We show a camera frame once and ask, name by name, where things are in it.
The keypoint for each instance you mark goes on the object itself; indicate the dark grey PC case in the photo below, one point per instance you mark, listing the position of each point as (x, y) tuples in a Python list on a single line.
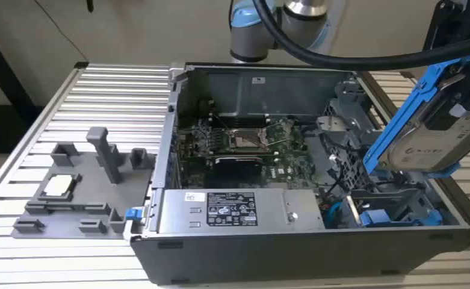
[(258, 259)]

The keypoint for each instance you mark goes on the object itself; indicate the blue disk carrier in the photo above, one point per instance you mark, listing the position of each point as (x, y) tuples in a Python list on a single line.
[(375, 218)]

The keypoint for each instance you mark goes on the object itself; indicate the black furniture post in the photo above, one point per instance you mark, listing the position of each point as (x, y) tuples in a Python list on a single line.
[(2, 66)]

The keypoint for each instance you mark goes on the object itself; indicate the black box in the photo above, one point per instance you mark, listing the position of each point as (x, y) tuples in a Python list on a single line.
[(6, 129)]

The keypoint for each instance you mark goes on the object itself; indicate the green motherboard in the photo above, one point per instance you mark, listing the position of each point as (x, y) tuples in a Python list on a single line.
[(290, 164)]

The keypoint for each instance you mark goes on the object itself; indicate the blue case latch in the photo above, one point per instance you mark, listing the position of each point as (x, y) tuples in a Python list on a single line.
[(133, 214)]

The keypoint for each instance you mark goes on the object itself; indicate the white sticker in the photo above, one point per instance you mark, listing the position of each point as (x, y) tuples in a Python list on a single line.
[(258, 80)]

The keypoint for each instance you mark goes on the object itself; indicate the silver power supply unit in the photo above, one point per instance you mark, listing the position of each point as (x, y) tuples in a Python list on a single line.
[(178, 210)]

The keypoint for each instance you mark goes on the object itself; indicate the silver CPU chip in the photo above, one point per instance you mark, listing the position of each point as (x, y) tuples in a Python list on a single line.
[(59, 184)]

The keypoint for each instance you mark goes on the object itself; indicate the black graphics card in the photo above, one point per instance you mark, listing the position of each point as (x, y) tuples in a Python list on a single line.
[(238, 173)]

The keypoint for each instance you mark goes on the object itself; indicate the thin metal locking lever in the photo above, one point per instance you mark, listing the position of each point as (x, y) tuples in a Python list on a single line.
[(221, 121)]

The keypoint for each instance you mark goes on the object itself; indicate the grey perforated drive cage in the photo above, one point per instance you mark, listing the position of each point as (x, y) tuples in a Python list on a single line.
[(347, 129)]

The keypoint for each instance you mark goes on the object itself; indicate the CPU socket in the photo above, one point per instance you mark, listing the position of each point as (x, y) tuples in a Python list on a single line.
[(245, 139)]

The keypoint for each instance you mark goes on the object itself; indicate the grey plastic parts rack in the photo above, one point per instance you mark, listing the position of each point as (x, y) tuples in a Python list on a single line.
[(90, 192)]

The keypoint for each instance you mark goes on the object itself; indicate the small black hanging rod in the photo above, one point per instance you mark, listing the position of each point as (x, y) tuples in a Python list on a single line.
[(90, 5)]

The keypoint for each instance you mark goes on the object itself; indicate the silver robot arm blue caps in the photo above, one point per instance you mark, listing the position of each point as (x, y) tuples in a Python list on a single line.
[(254, 33)]

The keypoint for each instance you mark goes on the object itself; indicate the hard disk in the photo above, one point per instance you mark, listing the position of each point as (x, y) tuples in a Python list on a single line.
[(415, 150)]

